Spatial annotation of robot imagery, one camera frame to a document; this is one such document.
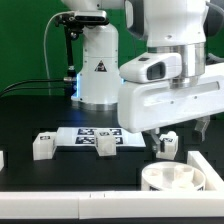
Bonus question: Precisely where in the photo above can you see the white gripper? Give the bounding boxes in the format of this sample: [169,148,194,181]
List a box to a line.
[117,65,224,153]

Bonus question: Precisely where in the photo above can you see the white round stool seat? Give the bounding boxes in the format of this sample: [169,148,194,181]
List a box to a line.
[141,162,206,191]

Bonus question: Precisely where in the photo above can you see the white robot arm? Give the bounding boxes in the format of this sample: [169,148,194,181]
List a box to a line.
[118,0,224,141]

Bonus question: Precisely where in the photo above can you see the white marker sheet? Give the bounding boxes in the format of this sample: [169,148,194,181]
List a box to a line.
[55,127,145,147]

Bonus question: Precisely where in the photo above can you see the white workspace border frame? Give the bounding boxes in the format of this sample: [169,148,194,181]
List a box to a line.
[0,151,224,219]

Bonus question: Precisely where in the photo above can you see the black camera on stand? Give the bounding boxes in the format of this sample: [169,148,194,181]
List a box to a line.
[55,10,109,97]

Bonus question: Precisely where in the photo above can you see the grey camera cable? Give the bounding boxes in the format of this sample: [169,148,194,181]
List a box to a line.
[43,11,73,97]

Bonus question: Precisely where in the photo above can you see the black cables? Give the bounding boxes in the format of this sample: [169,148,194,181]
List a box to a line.
[0,78,73,98]

